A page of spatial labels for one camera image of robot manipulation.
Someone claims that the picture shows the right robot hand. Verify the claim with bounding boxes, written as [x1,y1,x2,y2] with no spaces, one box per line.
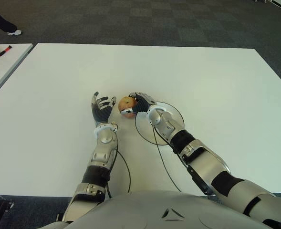
[120,91,157,115]

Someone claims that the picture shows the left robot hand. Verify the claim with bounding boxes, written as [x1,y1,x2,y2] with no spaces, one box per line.
[91,91,117,127]

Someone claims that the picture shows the yellow-red apple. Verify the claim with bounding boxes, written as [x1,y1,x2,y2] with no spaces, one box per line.
[118,95,137,119]

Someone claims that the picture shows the white plate black rim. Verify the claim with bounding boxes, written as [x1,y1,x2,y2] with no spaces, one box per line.
[135,102,185,146]

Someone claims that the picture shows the grey robot torso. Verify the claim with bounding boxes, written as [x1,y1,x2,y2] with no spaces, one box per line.
[66,189,272,229]

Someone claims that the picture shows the red and black marker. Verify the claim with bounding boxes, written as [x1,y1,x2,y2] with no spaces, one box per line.
[0,44,13,57]

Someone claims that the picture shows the black stand part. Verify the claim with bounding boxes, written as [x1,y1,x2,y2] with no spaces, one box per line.
[0,194,14,219]

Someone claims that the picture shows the person leg dark trousers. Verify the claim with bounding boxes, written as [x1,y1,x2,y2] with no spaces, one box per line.
[0,3,17,33]

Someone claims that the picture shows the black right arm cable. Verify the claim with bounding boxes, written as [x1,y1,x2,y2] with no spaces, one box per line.
[152,124,182,192]

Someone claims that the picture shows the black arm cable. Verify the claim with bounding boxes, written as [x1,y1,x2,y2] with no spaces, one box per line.
[152,124,182,192]
[106,135,131,198]

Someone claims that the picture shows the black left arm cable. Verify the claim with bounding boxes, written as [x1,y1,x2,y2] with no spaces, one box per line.
[106,135,131,198]

